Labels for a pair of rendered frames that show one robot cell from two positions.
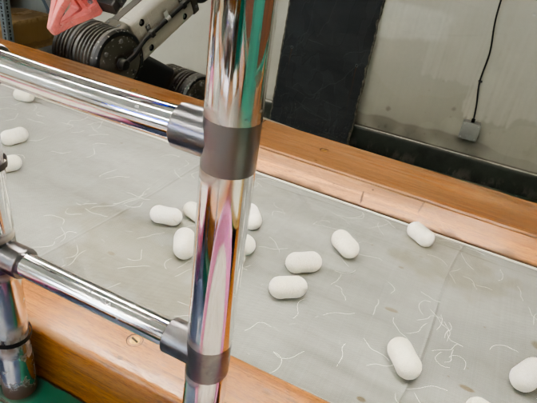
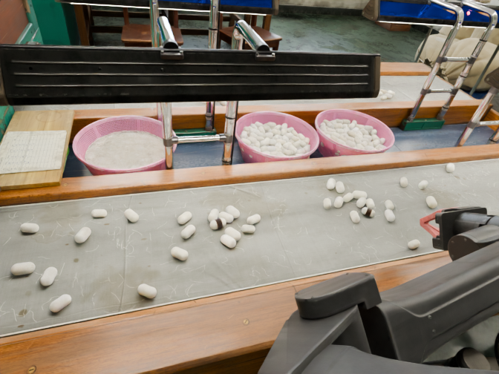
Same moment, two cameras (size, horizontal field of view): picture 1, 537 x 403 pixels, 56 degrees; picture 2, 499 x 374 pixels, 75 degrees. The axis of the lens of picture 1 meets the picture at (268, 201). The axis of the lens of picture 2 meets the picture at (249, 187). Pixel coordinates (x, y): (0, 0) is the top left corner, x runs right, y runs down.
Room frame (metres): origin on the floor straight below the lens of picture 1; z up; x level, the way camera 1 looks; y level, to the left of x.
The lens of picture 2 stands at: (0.80, -0.27, 1.29)
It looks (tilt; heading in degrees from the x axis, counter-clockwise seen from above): 41 degrees down; 137
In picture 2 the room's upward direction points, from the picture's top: 9 degrees clockwise
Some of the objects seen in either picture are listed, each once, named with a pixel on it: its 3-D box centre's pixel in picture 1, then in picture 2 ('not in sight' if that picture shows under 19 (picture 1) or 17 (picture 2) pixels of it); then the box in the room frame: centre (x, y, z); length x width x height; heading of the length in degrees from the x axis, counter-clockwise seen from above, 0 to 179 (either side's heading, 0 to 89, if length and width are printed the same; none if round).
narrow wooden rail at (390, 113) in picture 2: not in sight; (300, 120); (0.10, 0.59, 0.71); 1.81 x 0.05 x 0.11; 69
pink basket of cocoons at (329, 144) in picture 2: not in sight; (350, 139); (0.29, 0.64, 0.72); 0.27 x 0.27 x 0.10
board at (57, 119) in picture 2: not in sight; (35, 144); (-0.04, -0.24, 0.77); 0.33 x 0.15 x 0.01; 159
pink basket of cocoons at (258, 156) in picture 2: not in sight; (274, 145); (0.19, 0.38, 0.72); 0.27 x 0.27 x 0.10
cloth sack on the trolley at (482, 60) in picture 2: not in sight; (468, 64); (-0.35, 3.36, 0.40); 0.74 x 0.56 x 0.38; 73
